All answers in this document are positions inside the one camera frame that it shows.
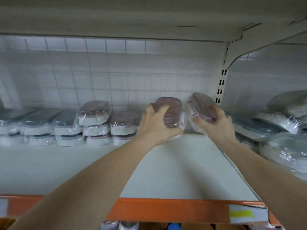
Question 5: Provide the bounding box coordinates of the person's right forearm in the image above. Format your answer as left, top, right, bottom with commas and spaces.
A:
223, 139, 307, 230

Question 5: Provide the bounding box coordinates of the pile of soap dishes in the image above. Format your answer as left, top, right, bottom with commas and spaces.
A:
232, 89, 307, 183

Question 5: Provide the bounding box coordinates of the person's left forearm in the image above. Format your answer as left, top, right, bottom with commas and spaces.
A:
7, 136, 152, 230

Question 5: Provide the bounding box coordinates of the person's left hand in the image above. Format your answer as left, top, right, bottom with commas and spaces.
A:
136, 103, 184, 149

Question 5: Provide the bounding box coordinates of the person's right hand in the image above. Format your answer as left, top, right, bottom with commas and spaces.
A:
192, 103, 239, 151

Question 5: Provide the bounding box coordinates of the orange metal store shelving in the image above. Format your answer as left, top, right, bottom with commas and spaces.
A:
0, 0, 307, 230

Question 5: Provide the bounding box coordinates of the brown mauve lid plastic box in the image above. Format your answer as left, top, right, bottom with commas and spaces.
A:
186, 92, 219, 133
152, 96, 186, 138

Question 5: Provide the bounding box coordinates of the yellow shelf price label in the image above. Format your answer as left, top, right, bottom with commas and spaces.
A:
228, 203, 270, 225

